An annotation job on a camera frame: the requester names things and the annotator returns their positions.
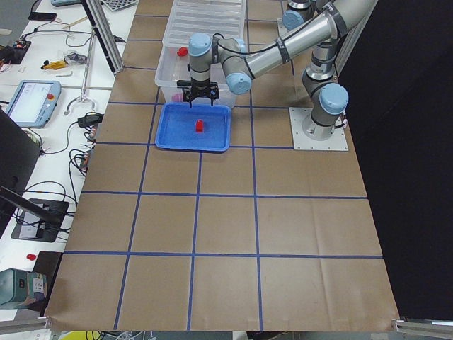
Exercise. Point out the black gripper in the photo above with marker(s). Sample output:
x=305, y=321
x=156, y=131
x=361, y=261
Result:
x=200, y=90

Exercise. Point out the red block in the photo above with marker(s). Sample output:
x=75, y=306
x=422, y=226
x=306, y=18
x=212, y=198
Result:
x=199, y=126
x=182, y=51

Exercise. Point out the clear plastic box lid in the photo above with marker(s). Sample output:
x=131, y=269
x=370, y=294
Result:
x=201, y=16

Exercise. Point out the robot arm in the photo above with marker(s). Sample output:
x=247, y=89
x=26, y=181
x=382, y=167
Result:
x=321, y=33

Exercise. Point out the clear plastic storage box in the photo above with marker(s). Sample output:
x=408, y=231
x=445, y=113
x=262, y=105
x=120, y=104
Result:
x=172, y=68

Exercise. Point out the blue plastic tray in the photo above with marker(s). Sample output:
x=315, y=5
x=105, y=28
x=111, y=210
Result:
x=176, y=128

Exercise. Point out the aluminium profile pole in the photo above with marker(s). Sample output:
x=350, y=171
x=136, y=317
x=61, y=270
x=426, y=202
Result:
x=99, y=24

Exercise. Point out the teach pendant tablet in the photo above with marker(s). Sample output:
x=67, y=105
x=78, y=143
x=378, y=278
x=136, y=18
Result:
x=33, y=103

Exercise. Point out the black monitor stand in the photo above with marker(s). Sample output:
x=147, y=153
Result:
x=36, y=219

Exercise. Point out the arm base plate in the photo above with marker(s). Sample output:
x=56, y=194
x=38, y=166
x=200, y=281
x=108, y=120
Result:
x=308, y=136

